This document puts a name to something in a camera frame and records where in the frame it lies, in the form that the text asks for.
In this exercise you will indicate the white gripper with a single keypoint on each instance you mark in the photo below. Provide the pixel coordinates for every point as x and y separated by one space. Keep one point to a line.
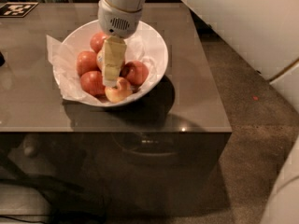
120 22

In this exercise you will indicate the yellow-red apple with sticker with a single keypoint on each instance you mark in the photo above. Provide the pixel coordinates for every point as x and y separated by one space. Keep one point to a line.
99 60

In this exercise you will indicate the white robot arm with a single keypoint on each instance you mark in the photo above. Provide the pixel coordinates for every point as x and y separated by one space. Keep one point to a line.
265 33

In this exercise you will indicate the red apple at back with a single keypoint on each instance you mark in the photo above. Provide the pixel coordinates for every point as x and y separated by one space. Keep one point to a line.
97 41

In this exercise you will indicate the red apple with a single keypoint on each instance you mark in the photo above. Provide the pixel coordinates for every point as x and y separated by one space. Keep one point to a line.
97 41
86 62
92 83
135 72

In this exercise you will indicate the red apple at left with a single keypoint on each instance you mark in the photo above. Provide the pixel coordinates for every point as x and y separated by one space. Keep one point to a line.
86 62

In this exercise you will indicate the red apple at right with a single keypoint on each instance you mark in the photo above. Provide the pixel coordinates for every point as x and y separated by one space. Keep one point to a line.
135 72

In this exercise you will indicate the red apple front left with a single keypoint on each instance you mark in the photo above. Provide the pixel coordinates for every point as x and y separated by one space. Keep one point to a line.
92 83

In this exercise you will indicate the white ceramic bowl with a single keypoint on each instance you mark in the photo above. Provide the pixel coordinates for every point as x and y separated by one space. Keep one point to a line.
154 52

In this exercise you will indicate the yellow-red apple at front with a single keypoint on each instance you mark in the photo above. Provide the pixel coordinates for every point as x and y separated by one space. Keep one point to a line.
120 92

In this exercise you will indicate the white crumpled paper liner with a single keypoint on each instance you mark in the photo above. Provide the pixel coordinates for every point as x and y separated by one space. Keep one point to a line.
62 66

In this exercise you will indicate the black white fiducial marker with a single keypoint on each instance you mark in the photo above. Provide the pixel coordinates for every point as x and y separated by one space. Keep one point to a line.
16 9

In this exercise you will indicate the dark object at left edge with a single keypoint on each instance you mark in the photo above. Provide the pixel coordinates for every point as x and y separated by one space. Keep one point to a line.
2 59

